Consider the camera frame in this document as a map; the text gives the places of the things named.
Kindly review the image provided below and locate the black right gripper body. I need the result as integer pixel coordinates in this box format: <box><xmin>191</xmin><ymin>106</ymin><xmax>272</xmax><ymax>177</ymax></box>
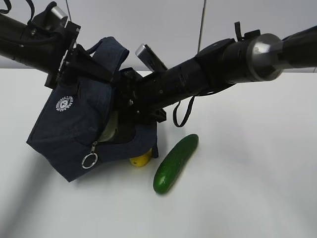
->
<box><xmin>115</xmin><ymin>67</ymin><xmax>166</xmax><ymax>124</ymax></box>

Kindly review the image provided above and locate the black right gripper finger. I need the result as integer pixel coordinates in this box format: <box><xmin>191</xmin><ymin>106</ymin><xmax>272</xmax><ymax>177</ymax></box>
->
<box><xmin>114</xmin><ymin>122</ymin><xmax>136</xmax><ymax>144</ymax></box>

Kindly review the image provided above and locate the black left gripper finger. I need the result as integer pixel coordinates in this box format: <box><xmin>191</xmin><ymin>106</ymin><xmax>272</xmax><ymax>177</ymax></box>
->
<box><xmin>59</xmin><ymin>44</ymin><xmax>113</xmax><ymax>84</ymax></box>

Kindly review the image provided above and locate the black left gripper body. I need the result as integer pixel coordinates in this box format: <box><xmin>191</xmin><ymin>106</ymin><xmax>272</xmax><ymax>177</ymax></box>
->
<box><xmin>45</xmin><ymin>21</ymin><xmax>81</xmax><ymax>88</ymax></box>

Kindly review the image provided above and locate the green lidded glass container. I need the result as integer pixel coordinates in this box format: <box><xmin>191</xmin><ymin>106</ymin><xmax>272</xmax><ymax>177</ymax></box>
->
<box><xmin>98</xmin><ymin>111</ymin><xmax>118</xmax><ymax>142</ymax></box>

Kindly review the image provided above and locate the yellow wrinkled fruit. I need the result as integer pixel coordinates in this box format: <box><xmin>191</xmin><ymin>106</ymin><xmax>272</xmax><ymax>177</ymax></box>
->
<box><xmin>129</xmin><ymin>149</ymin><xmax>152</xmax><ymax>167</ymax></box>

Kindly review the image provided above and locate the green cucumber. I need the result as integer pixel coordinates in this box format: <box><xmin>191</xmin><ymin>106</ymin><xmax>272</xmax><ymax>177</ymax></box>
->
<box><xmin>153</xmin><ymin>134</ymin><xmax>199</xmax><ymax>194</ymax></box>

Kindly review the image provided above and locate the dark navy lunch bag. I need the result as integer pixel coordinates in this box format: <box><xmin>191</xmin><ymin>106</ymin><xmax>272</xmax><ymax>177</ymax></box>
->
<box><xmin>26</xmin><ymin>36</ymin><xmax>159</xmax><ymax>183</ymax></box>

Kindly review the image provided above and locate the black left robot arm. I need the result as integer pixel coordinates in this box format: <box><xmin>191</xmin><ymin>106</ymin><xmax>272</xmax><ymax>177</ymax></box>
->
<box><xmin>0</xmin><ymin>14</ymin><xmax>113</xmax><ymax>89</ymax></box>

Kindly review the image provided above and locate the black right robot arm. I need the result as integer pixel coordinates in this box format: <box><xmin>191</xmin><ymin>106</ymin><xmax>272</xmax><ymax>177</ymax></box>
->
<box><xmin>114</xmin><ymin>22</ymin><xmax>317</xmax><ymax>143</ymax></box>

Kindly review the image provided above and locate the metal zipper pull ring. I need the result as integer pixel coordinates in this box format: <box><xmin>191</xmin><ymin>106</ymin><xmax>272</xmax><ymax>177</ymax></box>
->
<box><xmin>81</xmin><ymin>140</ymin><xmax>99</xmax><ymax>170</ymax></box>

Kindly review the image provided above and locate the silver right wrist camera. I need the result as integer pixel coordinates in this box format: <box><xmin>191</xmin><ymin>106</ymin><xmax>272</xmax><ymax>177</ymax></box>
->
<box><xmin>135</xmin><ymin>44</ymin><xmax>167</xmax><ymax>72</ymax></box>

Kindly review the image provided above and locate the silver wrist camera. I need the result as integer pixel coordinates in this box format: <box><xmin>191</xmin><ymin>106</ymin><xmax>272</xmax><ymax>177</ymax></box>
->
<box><xmin>27</xmin><ymin>1</ymin><xmax>69</xmax><ymax>33</ymax></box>
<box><xmin>135</xmin><ymin>44</ymin><xmax>167</xmax><ymax>72</ymax></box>

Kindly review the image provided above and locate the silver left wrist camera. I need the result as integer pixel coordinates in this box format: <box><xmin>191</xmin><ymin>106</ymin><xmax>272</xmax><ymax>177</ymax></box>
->
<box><xmin>27</xmin><ymin>1</ymin><xmax>69</xmax><ymax>33</ymax></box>

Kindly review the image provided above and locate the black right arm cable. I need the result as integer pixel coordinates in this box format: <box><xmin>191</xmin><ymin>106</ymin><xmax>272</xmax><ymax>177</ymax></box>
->
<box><xmin>172</xmin><ymin>95</ymin><xmax>196</xmax><ymax>128</ymax></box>

